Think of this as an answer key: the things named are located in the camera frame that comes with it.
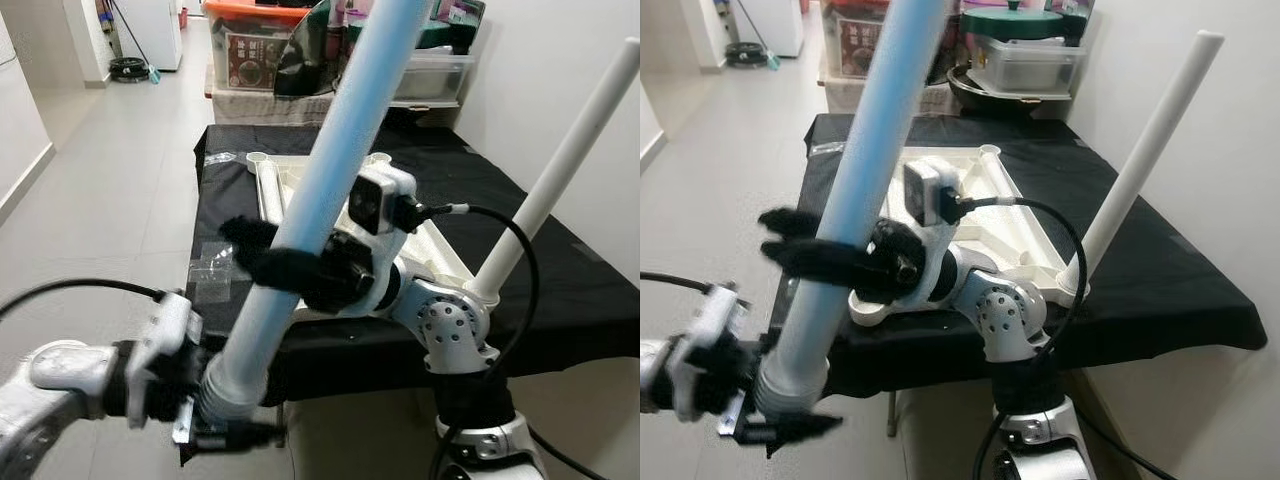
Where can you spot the patterned beige cloth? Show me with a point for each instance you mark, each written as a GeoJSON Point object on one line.
{"type": "Point", "coordinates": [850, 97]}
{"type": "Point", "coordinates": [260, 108]}

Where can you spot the white plastic table top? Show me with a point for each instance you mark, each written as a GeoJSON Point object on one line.
{"type": "Point", "coordinates": [275, 190]}
{"type": "Point", "coordinates": [1000, 230]}

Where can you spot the white appliance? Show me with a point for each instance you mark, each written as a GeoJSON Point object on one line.
{"type": "Point", "coordinates": [775, 25]}
{"type": "Point", "coordinates": [150, 30]}

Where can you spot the black tablecloth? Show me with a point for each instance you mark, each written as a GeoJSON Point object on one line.
{"type": "Point", "coordinates": [570, 300]}
{"type": "Point", "coordinates": [1170, 300]}

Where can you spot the black shiny bag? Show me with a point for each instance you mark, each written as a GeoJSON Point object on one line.
{"type": "Point", "coordinates": [945, 55]}
{"type": "Point", "coordinates": [305, 65]}

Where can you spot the black wok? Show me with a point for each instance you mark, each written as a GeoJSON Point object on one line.
{"type": "Point", "coordinates": [420, 112]}
{"type": "Point", "coordinates": [975, 100]}

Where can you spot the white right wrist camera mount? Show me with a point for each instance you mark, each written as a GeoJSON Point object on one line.
{"type": "Point", "coordinates": [925, 195]}
{"type": "Point", "coordinates": [375, 200]}

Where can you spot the broom with teal head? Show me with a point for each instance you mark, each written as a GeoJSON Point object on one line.
{"type": "Point", "coordinates": [773, 62]}
{"type": "Point", "coordinates": [153, 75]}

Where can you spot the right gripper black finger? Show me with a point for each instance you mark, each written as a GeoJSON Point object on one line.
{"type": "Point", "coordinates": [820, 265]}
{"type": "Point", "coordinates": [248, 233]}
{"type": "Point", "coordinates": [792, 223]}
{"type": "Point", "coordinates": [288, 270]}

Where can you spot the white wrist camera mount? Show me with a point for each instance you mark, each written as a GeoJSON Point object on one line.
{"type": "Point", "coordinates": [375, 200]}
{"type": "Point", "coordinates": [925, 195]}
{"type": "Point", "coordinates": [705, 330]}
{"type": "Point", "coordinates": [165, 325]}

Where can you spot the storage box with orange lid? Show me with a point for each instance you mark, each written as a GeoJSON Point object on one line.
{"type": "Point", "coordinates": [250, 55]}
{"type": "Point", "coordinates": [855, 45]}

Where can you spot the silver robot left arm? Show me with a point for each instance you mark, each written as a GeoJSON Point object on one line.
{"type": "Point", "coordinates": [50, 375]}
{"type": "Point", "coordinates": [655, 375]}

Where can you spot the dark framed picture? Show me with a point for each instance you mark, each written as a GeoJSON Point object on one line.
{"type": "Point", "coordinates": [465, 15]}

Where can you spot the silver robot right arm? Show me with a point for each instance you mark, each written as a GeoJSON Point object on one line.
{"type": "Point", "coordinates": [1005, 310]}
{"type": "Point", "coordinates": [450, 320]}

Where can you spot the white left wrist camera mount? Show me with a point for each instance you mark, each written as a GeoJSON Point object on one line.
{"type": "Point", "coordinates": [705, 330]}
{"type": "Point", "coordinates": [165, 325]}

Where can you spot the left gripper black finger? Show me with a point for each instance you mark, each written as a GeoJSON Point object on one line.
{"type": "Point", "coordinates": [240, 436]}
{"type": "Point", "coordinates": [790, 432]}

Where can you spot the green pot lid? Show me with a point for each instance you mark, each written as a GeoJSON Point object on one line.
{"type": "Point", "coordinates": [1010, 25]}
{"type": "Point", "coordinates": [440, 38]}

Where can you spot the clear plastic container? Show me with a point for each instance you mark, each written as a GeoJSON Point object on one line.
{"type": "Point", "coordinates": [1030, 68]}
{"type": "Point", "coordinates": [435, 75]}

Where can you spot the white plastic table leg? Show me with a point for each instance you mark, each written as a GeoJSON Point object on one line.
{"type": "Point", "coordinates": [860, 170]}
{"type": "Point", "coordinates": [445, 255]}
{"type": "Point", "coordinates": [1140, 160]}
{"type": "Point", "coordinates": [1030, 215]}
{"type": "Point", "coordinates": [330, 170]}
{"type": "Point", "coordinates": [560, 170]}

